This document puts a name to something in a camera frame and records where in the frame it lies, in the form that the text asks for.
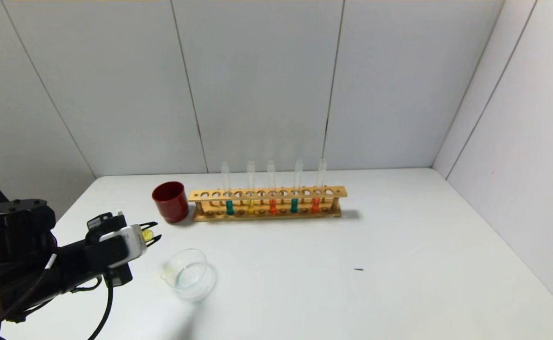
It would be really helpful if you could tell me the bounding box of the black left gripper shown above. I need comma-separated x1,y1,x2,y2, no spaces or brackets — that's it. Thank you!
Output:
86,211,162,288

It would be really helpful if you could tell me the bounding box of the test tube with blue liquid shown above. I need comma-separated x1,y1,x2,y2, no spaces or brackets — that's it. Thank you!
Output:
290,159,303,213
221,162,235,216

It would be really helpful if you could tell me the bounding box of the wooden test tube rack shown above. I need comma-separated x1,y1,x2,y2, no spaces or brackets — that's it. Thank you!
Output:
189,186,348,222

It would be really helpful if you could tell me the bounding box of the test tube with orange liquid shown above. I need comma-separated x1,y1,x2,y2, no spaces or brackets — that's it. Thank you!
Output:
311,158,327,213
266,161,277,215

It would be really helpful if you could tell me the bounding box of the dark red cup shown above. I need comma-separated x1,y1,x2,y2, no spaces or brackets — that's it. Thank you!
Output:
152,181,190,224

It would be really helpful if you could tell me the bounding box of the clear glass spouted dish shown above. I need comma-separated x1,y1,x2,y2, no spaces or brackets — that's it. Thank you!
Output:
161,248,217,302

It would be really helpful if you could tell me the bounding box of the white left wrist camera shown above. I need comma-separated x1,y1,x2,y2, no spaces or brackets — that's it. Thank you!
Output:
99,224,148,269

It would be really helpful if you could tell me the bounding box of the thick black cable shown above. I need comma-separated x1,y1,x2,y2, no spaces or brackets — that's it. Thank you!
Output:
86,279,114,340

